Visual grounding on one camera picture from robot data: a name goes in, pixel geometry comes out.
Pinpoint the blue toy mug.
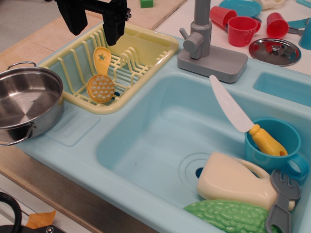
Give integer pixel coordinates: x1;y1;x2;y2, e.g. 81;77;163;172
244;118;309;180

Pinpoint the green block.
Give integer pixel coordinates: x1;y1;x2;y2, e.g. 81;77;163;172
140;0;154;8

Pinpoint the teal utensil handle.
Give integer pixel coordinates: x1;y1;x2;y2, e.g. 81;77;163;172
287;17;311;29

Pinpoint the red cup lying left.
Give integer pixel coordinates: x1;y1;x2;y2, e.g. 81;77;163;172
209;6;238;29

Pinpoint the light blue toy sink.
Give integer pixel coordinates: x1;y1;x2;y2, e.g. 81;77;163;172
14;21;311;233

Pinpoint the stainless steel pot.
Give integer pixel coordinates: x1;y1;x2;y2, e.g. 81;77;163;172
0;61;64;147

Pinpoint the red cup front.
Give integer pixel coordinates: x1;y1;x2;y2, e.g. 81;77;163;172
227;16;261;47

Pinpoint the white yellow toy knife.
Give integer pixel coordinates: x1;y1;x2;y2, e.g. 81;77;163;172
209;75;288;156

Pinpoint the black device bottom left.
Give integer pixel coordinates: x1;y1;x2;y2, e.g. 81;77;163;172
0;224;59;233

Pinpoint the grey toy fork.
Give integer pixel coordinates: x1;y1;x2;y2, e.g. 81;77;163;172
265;170;301;233

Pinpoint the black cable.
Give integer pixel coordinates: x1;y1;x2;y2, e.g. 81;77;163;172
0;192;22;233

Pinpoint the orange tape piece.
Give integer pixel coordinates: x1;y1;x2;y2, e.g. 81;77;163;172
25;210;56;229

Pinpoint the grey toy faucet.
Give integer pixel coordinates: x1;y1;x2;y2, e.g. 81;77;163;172
177;0;248;83

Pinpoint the green toy vegetable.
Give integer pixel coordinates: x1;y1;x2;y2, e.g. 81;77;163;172
184;200;268;233

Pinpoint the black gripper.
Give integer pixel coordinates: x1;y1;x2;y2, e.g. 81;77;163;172
56;0;132;46

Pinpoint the cream toy item top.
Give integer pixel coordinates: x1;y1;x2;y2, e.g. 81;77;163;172
256;0;285;10

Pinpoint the teal cup at edge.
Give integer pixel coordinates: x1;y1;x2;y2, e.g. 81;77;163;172
298;19;311;50

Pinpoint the blue toy plate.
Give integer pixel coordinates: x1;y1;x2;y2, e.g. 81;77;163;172
219;0;262;17

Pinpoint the yellow dish brush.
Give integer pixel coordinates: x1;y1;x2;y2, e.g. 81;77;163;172
86;47;115;103

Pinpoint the cream toy detergent bottle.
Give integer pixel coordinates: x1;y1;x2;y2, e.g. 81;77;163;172
196;152;296;211

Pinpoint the steel pot lid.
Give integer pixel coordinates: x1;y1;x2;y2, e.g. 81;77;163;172
249;38;301;67

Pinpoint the yellow dish drying rack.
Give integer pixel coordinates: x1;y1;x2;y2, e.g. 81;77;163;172
39;24;179;114

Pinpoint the red cup right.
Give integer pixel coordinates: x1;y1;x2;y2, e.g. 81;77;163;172
266;12;289;38

